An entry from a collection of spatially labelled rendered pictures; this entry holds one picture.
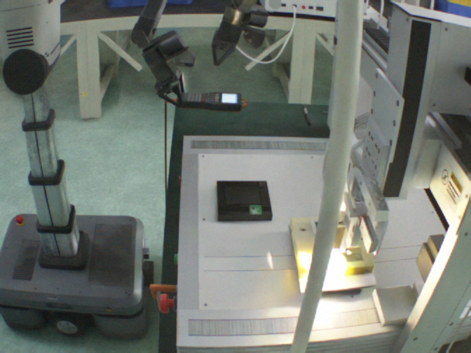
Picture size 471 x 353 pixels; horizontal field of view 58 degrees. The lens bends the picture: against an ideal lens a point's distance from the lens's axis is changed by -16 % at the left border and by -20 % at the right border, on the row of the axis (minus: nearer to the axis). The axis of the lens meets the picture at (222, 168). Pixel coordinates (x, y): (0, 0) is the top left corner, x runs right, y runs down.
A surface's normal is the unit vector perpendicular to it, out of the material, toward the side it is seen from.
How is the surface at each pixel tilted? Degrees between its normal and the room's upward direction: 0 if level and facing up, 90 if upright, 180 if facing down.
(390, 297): 0
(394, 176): 90
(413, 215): 0
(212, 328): 0
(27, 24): 100
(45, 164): 90
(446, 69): 90
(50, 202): 90
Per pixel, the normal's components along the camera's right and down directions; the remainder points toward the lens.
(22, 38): 0.07, 0.66
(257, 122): 0.03, -0.84
